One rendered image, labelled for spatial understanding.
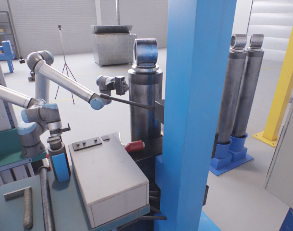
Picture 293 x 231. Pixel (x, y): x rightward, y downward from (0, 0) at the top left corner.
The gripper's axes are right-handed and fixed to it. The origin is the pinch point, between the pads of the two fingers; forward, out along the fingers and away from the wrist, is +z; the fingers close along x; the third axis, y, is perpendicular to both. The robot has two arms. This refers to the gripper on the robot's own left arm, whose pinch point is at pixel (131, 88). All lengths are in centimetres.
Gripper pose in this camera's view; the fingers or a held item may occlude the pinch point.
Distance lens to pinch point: 135.6
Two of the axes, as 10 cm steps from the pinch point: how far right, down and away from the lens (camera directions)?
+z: 7.7, 2.7, -5.8
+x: 0.0, 9.1, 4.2
